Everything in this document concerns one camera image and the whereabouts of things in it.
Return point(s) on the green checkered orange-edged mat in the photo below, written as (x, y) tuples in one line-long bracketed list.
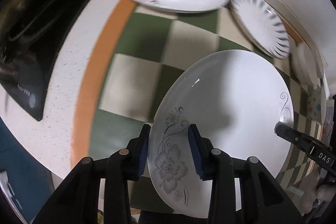
[(136, 60)]

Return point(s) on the white plate grey flower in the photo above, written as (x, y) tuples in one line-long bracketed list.
[(235, 98)]

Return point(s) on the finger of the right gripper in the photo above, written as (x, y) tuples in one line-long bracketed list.
[(300, 140)]

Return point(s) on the dotted colourful bowl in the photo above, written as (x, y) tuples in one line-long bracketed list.
[(316, 105)]

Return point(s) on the black induction cooktop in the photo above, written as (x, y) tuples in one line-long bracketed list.
[(29, 49)]

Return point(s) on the blue cabinet front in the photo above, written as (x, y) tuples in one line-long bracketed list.
[(29, 179)]

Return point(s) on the white plate blue stripes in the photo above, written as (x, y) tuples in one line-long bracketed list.
[(260, 23)]

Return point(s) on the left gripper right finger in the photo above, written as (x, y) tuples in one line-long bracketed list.
[(215, 165)]

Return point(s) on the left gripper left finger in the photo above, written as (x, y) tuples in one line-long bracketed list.
[(127, 164)]

